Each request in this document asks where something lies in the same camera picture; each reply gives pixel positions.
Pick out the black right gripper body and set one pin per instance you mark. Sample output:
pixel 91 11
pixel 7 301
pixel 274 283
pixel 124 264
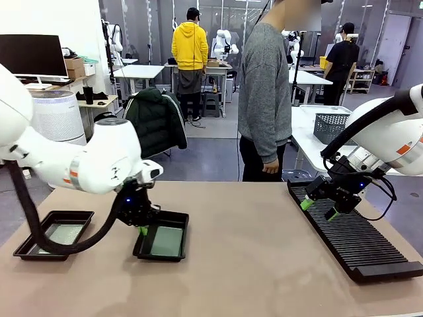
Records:
pixel 345 185

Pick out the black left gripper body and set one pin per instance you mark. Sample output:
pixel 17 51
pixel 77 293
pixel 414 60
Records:
pixel 135 208

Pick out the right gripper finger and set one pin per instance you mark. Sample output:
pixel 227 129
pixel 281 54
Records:
pixel 345 205
pixel 316 190

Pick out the green circuit board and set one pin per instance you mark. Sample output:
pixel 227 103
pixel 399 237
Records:
pixel 167 241
pixel 66 232

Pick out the black ESD tray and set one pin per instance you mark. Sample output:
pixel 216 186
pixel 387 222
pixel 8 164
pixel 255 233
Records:
pixel 82 218
pixel 175 219

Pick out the person's right forearm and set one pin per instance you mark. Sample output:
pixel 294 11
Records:
pixel 269 142

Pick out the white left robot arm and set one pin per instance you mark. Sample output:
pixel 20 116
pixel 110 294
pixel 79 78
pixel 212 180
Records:
pixel 105 155

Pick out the person's right hand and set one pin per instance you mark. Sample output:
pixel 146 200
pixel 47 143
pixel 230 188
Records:
pixel 271 166

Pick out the black slotted board rack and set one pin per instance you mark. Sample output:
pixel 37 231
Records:
pixel 363 244

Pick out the large white table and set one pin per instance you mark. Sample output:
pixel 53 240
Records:
pixel 307 138

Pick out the grey plastic basket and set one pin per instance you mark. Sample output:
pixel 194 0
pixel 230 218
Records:
pixel 330 128

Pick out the clear plastic tray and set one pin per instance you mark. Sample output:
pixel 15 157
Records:
pixel 327 109

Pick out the dark green puffer jacket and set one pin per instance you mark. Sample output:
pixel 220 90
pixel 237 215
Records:
pixel 158 125

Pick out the black backpack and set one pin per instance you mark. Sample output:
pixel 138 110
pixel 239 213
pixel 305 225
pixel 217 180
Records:
pixel 102 116

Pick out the low storage shelf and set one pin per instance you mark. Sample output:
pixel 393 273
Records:
pixel 363 76

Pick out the small wooden side desk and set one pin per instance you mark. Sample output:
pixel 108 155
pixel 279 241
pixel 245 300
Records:
pixel 109 99

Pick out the white background table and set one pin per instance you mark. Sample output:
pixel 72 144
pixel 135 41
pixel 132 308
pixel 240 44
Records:
pixel 307 77

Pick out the black cloth item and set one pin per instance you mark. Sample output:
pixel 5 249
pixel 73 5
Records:
pixel 99 96

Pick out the person in grey sweater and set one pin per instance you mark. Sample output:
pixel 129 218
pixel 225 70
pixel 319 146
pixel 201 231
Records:
pixel 261 82

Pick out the black tumbler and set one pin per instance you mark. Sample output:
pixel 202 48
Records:
pixel 88 95

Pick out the person in black clothes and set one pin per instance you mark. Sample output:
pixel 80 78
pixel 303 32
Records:
pixel 343 62

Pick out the yellow plastic crate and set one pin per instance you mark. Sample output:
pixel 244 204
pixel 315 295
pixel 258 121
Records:
pixel 324 62

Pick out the white cylindrical air purifier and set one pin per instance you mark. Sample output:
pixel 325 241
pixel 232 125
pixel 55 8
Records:
pixel 56 112

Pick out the grey step stool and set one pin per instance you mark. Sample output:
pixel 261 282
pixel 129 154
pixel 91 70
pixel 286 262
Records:
pixel 211 104

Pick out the white height-adjustable table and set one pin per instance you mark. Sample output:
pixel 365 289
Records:
pixel 138 71

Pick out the wooden top desk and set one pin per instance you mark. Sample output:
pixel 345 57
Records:
pixel 72 85

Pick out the grey door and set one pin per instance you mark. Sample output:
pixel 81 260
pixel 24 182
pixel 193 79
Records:
pixel 393 49

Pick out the white box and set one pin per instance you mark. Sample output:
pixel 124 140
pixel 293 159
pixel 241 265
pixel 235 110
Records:
pixel 90 69

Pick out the brown cardboard box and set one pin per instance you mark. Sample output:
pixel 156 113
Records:
pixel 74 63
pixel 76 73

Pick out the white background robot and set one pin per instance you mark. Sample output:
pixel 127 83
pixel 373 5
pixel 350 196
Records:
pixel 352 35
pixel 223 34
pixel 294 41
pixel 116 36

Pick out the grey work table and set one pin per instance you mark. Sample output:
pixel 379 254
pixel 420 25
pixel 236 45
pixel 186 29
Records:
pixel 221 67

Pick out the black tripod stand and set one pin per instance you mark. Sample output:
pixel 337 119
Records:
pixel 108 49

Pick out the person in yellow hoodie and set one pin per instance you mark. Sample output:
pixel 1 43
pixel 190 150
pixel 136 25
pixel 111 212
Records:
pixel 190 46

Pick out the black computer monitor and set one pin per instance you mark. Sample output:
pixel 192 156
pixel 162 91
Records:
pixel 33 54

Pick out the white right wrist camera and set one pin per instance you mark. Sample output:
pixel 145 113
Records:
pixel 363 158

